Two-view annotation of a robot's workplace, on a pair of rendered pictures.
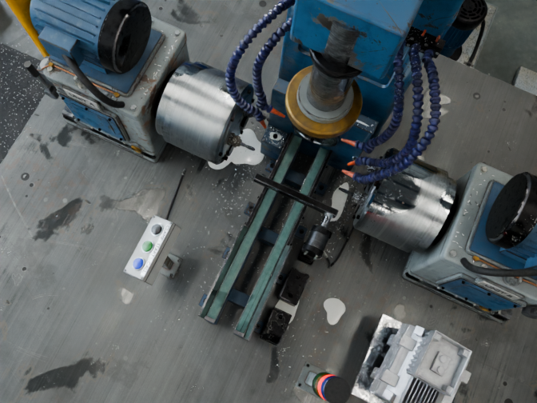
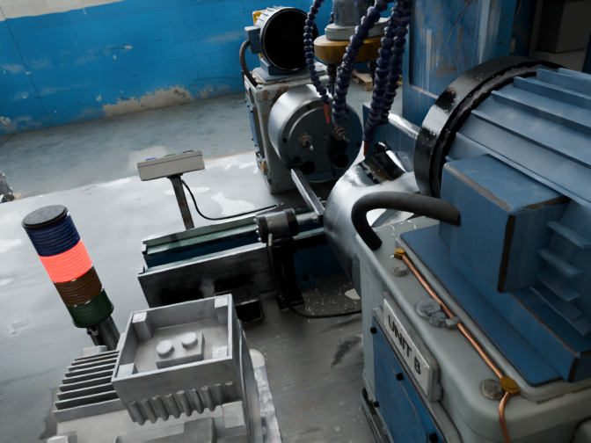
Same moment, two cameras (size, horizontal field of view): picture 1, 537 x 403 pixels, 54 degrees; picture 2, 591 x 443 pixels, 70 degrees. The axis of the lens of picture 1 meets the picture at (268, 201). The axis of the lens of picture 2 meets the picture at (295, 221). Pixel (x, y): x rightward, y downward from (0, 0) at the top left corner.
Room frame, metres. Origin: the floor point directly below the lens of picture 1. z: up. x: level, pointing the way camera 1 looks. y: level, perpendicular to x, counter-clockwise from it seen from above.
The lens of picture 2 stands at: (0.05, -0.86, 1.47)
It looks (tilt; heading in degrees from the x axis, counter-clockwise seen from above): 31 degrees down; 67
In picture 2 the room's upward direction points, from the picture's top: 8 degrees counter-clockwise
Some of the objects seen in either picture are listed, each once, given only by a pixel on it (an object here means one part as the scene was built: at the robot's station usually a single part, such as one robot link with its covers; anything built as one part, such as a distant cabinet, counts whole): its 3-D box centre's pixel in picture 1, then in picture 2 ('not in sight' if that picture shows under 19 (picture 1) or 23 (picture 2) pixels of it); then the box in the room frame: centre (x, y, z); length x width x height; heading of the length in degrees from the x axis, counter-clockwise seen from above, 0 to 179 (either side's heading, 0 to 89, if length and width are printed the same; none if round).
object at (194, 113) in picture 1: (191, 105); (309, 127); (0.63, 0.27, 1.04); 0.37 x 0.25 x 0.25; 76
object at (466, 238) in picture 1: (490, 248); (509, 386); (0.40, -0.65, 0.99); 0.35 x 0.31 x 0.37; 76
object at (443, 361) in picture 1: (438, 362); (185, 356); (0.05, -0.49, 1.11); 0.12 x 0.11 x 0.07; 160
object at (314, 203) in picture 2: (295, 196); (307, 193); (0.43, -0.07, 1.01); 0.26 x 0.04 x 0.03; 76
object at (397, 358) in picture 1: (419, 375); (172, 414); (0.01, -0.47, 1.02); 0.20 x 0.19 x 0.19; 160
